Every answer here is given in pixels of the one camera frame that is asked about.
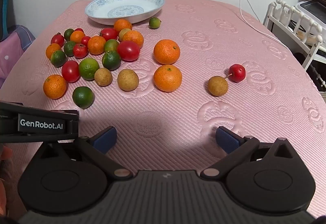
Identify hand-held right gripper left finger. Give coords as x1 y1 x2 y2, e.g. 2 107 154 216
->
33 126 133 180

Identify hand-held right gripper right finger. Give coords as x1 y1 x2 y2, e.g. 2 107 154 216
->
200 127 303 180

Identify orange tangerine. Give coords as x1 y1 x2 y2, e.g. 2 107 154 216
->
88 36 106 55
46 43 62 60
122 30 144 49
153 65 183 92
153 39 181 65
70 31 86 43
43 74 67 99
113 19 133 32

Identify tan longan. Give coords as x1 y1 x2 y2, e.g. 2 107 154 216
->
208 76 229 97
119 28 131 41
94 68 113 86
117 69 139 91

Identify red cherry tomato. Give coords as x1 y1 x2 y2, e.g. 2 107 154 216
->
117 41 141 62
51 33 65 47
61 60 80 83
99 28 118 41

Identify blue patterned white plate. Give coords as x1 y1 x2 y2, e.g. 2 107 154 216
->
85 0 165 25

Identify person's left hand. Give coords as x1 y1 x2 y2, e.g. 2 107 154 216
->
0 147 13 164

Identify pink plaid bedding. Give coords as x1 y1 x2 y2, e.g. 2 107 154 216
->
0 25 35 87

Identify white storage rack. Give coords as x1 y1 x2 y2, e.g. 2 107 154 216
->
263 0 326 92

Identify black teal-edged object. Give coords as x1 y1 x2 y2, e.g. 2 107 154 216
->
0 0 16 41

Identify white appliance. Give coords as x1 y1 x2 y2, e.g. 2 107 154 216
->
295 0 326 26

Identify white cable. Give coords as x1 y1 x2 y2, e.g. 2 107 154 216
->
230 0 289 45

